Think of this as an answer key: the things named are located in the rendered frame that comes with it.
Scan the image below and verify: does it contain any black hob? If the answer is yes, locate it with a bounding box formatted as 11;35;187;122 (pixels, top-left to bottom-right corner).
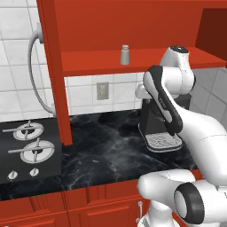
0;117;64;184

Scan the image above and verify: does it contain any red wall cabinet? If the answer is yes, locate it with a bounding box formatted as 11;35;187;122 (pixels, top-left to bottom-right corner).
53;0;227;78

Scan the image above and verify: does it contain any silver hob knob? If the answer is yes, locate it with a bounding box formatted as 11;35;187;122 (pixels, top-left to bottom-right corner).
7;170;19;181
28;167;40;178

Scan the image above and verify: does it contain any silver cupboard handle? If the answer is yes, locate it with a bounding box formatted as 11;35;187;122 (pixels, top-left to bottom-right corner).
135;200;145;224

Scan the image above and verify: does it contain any grey shaker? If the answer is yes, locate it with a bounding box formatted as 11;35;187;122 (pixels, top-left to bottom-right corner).
120;43;131;67

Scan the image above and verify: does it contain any red base cupboard door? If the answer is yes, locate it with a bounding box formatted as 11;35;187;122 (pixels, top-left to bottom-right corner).
0;193;68;227
65;180;149;227

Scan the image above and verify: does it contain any red cabinet door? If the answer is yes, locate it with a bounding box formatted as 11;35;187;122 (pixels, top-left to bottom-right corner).
194;7;227;62
36;0;74;146

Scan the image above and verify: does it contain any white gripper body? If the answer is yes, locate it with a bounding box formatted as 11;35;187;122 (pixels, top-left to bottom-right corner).
135;83;149;101

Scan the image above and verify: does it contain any black coffee machine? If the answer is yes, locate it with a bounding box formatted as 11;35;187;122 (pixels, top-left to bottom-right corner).
137;93;192;153

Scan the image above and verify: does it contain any grey wall outlet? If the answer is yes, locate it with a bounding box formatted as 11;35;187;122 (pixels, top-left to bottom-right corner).
96;82;110;101

